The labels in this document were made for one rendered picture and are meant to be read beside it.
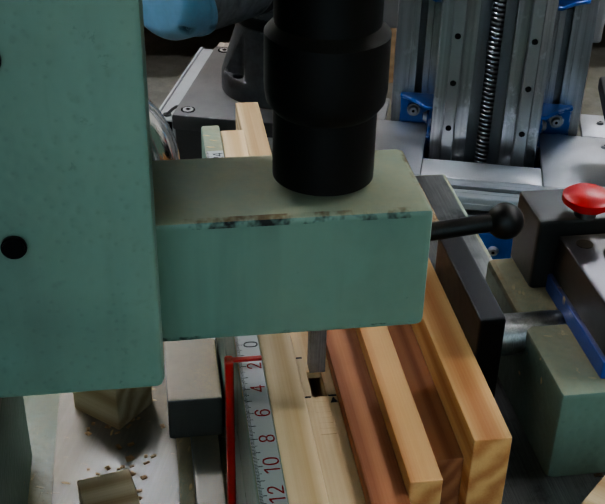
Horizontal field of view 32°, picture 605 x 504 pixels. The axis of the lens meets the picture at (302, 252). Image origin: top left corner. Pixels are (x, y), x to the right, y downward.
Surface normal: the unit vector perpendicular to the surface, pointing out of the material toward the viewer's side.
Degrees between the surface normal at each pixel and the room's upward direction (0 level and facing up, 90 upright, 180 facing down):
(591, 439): 90
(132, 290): 90
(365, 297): 90
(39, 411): 0
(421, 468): 0
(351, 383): 0
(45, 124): 90
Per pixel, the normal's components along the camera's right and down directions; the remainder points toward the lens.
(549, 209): 0.02, -0.85
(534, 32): -0.15, 0.52
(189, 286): 0.15, 0.52
